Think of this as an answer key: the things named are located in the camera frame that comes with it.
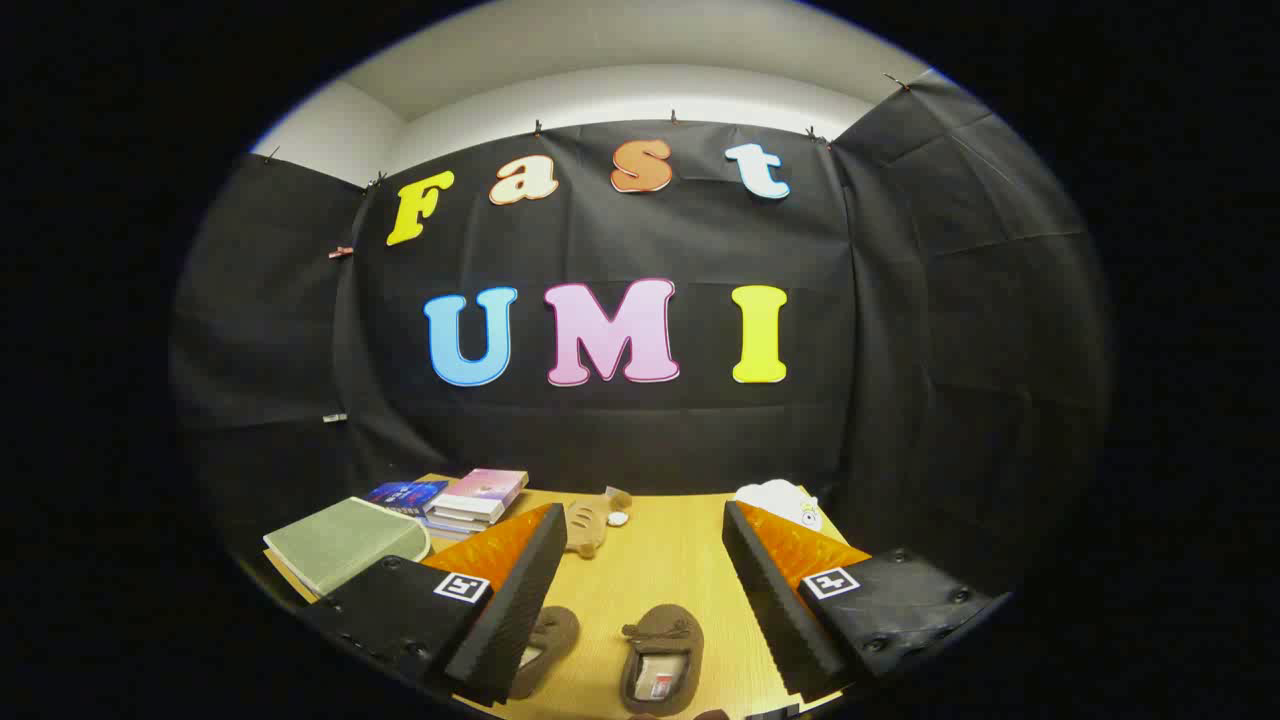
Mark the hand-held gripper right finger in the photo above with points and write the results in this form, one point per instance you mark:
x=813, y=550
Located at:
x=775, y=600

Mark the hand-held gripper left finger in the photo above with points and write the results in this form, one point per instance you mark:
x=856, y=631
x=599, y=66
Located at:
x=520, y=600

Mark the brown fuzzy slipper shoe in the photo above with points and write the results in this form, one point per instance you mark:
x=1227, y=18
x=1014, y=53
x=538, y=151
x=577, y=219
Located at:
x=548, y=645
x=662, y=630

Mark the green fabric storage box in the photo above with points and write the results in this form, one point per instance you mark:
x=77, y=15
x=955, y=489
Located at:
x=345, y=540

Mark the white book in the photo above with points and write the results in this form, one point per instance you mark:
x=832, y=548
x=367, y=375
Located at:
x=458, y=520

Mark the brown bread plush toy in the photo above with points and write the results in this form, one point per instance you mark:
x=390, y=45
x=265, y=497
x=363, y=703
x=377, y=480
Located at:
x=588, y=525

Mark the white plush toy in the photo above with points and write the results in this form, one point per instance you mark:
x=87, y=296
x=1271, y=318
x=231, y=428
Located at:
x=775, y=497

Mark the pale blue book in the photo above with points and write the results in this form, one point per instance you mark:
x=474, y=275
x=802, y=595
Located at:
x=440, y=531

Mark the pink cover book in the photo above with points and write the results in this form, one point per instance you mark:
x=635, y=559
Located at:
x=485, y=487

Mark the dark blue book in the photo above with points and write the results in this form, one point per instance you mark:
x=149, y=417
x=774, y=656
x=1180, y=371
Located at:
x=405, y=495

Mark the black backdrop cloth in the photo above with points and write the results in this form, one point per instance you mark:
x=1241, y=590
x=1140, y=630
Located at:
x=650, y=430

